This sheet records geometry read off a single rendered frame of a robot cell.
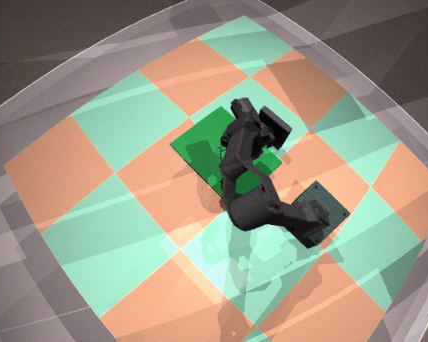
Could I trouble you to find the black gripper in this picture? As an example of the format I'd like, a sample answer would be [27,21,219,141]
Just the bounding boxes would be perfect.
[251,131,275,161]

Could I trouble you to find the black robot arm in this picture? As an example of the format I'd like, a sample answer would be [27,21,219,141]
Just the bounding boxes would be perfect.
[219,97,330,239]

